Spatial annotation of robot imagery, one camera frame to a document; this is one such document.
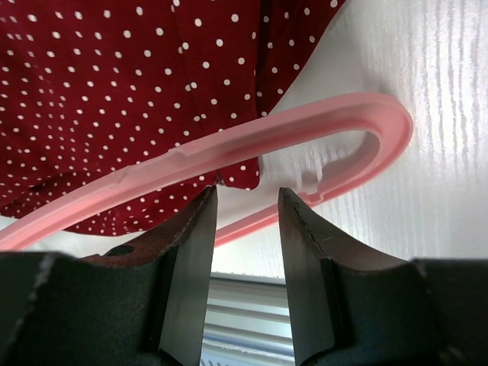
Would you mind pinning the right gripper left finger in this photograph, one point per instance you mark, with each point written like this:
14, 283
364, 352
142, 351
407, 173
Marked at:
141, 303

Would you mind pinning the aluminium mounting rail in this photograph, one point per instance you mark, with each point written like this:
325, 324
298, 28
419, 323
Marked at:
247, 322

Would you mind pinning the pink plastic hanger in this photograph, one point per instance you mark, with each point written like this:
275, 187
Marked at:
388, 125

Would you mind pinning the red polka dot cloth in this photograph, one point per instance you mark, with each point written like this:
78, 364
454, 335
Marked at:
90, 87

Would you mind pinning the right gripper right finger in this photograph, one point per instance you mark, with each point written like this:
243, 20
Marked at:
350, 304

